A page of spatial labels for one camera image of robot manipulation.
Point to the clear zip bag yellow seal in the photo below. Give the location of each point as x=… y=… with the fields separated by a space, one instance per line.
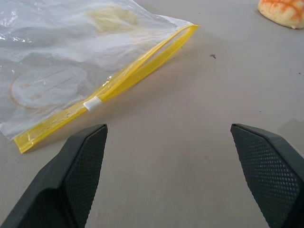
x=59 y=47

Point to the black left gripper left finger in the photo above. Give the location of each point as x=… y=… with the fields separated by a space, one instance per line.
x=59 y=180

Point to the yellow round object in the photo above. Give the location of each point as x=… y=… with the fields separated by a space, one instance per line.
x=282 y=12

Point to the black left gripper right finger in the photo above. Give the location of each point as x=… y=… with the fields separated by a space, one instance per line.
x=270 y=175

